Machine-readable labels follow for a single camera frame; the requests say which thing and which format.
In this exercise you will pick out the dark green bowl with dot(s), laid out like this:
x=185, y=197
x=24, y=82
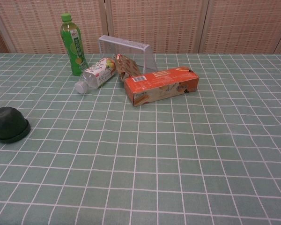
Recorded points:
x=8, y=124

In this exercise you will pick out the orange cardboard box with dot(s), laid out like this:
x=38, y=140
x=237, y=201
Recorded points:
x=159, y=86

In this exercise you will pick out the red-brown snack packet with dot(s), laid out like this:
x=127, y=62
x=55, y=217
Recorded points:
x=125, y=66

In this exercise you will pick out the green checked tablecloth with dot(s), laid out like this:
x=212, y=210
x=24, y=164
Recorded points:
x=154, y=164

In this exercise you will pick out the clear bottle with printed label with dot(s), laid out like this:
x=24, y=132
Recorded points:
x=98, y=75

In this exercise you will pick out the white perforated metal rack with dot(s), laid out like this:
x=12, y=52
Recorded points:
x=121, y=42

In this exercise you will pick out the bamboo folding screen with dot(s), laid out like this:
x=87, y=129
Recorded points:
x=154, y=23

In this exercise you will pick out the green tea bottle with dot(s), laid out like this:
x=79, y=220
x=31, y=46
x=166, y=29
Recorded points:
x=75, y=47

